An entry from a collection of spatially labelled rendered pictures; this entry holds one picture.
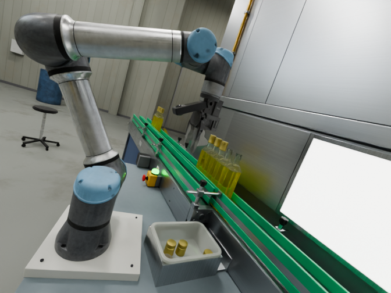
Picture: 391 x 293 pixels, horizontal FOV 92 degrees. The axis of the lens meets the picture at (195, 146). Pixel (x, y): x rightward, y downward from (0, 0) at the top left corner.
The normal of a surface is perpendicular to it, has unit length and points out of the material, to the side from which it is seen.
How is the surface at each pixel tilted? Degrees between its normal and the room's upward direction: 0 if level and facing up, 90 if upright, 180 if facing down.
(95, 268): 0
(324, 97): 90
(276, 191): 90
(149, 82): 90
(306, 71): 90
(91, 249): 73
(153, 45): 102
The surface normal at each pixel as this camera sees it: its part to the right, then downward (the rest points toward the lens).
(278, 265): -0.84, -0.18
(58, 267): 0.32, -0.93
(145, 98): 0.23, 0.27
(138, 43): 0.16, 0.47
